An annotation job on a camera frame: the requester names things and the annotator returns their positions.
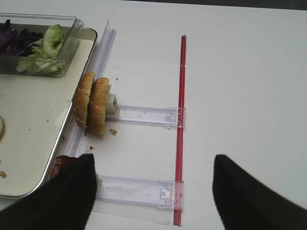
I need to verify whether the clear patty pusher track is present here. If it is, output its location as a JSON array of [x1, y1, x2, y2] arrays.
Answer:
[[96, 175, 184, 210]]

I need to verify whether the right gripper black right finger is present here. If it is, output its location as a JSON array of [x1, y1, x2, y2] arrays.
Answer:
[[212, 155, 307, 230]]

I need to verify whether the green lettuce in container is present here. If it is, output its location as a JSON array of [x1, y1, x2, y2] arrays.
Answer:
[[16, 24, 64, 74]]

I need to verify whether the white bun pusher block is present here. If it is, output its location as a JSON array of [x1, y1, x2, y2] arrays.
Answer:
[[106, 93, 119, 118]]

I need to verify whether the right long clear rail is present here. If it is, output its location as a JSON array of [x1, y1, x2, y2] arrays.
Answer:
[[59, 22, 118, 157]]

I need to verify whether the right red strip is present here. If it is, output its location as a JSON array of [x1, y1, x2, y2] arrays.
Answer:
[[173, 35, 187, 226]]

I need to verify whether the clear bun pusher track right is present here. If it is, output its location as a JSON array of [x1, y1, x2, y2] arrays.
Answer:
[[106, 105, 178, 128]]

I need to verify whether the cream metal tray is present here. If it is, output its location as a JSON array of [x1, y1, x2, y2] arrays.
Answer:
[[0, 28, 97, 199]]

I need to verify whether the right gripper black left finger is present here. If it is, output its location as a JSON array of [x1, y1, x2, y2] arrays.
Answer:
[[0, 154, 97, 230]]

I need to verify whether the front sesame bun top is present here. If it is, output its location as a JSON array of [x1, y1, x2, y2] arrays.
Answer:
[[72, 72, 95, 130]]

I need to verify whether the shredded purple cabbage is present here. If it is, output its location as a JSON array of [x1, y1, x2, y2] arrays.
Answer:
[[0, 19, 43, 56]]

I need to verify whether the clear plastic salad container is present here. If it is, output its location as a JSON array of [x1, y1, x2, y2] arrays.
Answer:
[[0, 12, 84, 77]]

